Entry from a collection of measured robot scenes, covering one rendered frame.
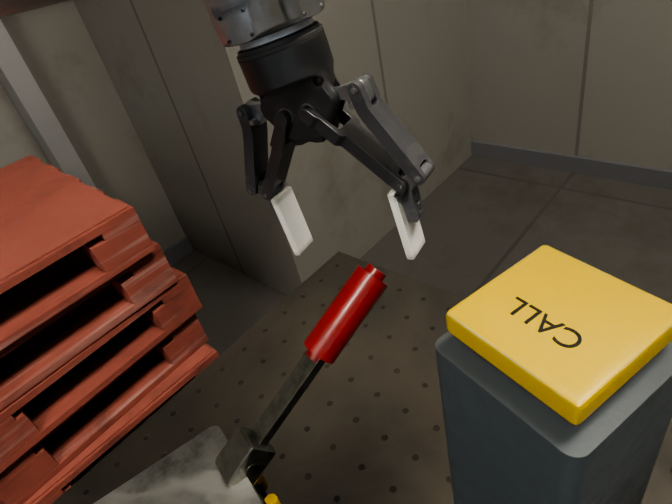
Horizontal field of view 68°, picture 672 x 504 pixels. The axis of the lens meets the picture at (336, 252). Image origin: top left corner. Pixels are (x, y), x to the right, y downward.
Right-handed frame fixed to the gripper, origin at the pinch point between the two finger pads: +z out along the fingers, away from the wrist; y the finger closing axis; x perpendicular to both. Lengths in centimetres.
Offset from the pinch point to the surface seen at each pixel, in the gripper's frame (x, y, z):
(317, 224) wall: 90, -86, 55
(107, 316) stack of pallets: 10, -91, 31
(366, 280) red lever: -17.3, 13.9, -9.4
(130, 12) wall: 81, -119, -31
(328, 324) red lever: -19.4, 12.2, -8.0
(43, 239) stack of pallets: 8, -90, 6
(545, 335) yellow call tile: -20.7, 23.6, -10.3
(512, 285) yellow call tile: -18.5, 21.9, -10.7
